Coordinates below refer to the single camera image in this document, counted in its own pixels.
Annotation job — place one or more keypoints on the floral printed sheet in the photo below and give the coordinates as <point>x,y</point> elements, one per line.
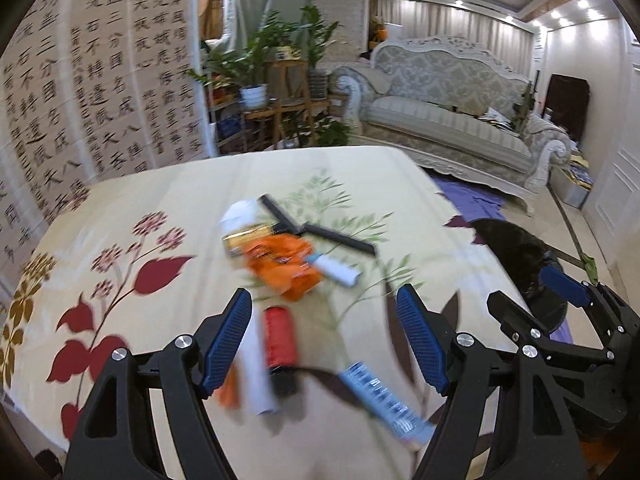
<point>350,175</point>

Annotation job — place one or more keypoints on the grey storage box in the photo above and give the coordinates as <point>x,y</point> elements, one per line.
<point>575,185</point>

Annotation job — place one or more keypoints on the black trash bin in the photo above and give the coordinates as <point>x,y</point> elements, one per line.
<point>520,255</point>

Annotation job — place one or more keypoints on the small leafy plant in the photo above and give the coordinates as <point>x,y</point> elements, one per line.
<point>327,132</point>

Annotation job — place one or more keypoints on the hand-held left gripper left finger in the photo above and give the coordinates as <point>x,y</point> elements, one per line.
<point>227,345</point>

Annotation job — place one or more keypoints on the blue crate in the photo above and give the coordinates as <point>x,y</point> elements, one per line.
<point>230,127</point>

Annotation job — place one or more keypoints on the black tube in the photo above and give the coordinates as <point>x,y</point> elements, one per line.
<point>280,214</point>
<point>340,239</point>

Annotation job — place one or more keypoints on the gold foil wrapper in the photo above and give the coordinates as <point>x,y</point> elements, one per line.
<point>245,239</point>

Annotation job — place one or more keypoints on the white plastic wrapper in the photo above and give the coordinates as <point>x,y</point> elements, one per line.
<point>240,215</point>

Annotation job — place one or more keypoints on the potted plant in dark pot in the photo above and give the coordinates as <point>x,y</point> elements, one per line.
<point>317,80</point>

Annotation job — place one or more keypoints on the patterned small box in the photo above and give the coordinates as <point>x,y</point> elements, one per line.
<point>285,52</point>

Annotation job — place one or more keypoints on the blue and white packet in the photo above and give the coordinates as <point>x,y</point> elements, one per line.
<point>385,402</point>

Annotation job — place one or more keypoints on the ornate grey sofa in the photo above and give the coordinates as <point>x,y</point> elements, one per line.
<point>440,125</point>

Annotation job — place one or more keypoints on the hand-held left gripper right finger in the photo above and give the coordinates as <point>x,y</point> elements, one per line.
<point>420,345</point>

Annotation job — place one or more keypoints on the white pleated curtains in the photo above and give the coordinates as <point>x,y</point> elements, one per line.
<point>450,20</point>

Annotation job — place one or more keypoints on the calligraphy wall hanging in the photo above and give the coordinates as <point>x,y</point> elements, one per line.
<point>100,85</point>

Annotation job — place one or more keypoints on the orange snack wrapper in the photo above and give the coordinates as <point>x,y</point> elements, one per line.
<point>280,270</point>

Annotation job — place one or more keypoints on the red thread spool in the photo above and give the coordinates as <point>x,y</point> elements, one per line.
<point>280,340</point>

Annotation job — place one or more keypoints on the purple cloth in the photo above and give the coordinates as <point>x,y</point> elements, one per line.
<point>470,200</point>

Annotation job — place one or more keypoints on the wooden plant stand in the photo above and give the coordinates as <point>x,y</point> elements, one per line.
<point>287,105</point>

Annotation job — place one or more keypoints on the dark cabinet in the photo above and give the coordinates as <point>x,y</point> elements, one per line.
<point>567,105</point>

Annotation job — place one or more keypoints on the potted plant in white pot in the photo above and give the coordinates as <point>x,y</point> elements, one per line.
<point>252,95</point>

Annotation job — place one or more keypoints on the white tube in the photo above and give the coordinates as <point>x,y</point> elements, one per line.
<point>337,272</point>

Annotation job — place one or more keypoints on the green floor object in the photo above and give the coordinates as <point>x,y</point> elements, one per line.
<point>590,266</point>

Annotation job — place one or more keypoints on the papers on sofa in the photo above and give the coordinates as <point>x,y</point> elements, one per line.
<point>495,117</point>

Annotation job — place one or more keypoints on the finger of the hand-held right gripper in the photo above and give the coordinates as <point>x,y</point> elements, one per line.
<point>515,315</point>
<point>565,286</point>

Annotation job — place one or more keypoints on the orange wrapper scrap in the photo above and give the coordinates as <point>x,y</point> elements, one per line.
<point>229,392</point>

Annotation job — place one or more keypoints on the white paper roll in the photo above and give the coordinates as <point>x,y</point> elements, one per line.
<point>260,385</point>

